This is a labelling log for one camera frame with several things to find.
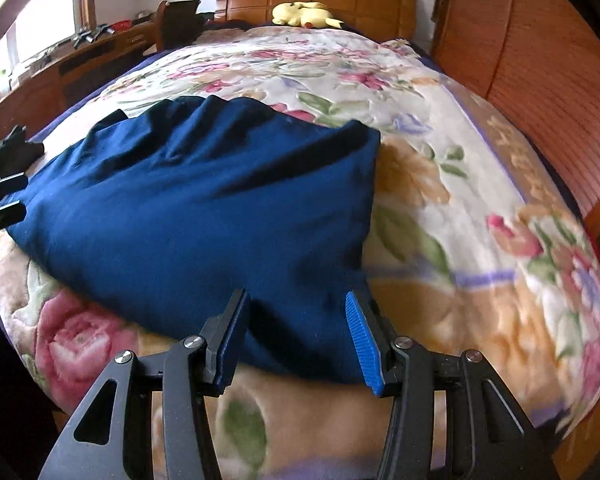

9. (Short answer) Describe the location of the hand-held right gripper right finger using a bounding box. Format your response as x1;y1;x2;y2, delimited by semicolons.
345;290;563;480

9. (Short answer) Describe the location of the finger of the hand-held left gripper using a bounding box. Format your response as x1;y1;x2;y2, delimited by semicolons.
0;201;27;241
0;172;28;202

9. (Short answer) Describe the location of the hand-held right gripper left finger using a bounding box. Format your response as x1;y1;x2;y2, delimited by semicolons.
37;287;252;480

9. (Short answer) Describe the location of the dark blue jacket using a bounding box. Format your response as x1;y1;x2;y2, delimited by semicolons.
5;95;383;386

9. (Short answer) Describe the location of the black cloth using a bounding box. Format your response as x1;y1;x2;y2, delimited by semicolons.
0;125;46;182

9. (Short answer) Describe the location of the wooden desk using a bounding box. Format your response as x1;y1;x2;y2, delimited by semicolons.
0;25;161;137

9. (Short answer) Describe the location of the window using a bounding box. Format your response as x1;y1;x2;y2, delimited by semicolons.
0;0;87;111

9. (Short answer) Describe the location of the floral blanket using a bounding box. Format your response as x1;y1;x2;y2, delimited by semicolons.
0;25;600;480

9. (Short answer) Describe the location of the dark wooden chair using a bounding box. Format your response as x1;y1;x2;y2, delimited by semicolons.
155;0;204;52

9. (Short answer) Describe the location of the dark pillow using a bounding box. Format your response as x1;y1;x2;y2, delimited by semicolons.
202;19;254;31

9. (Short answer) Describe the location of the yellow plush toy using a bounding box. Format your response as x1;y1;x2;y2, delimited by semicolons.
271;1;345;30

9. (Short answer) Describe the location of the wooden bed headboard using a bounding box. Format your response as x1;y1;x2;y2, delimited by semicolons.
216;0;418;42

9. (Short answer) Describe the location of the wooden wardrobe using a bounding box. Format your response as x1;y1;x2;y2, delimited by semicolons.
432;0;600;241

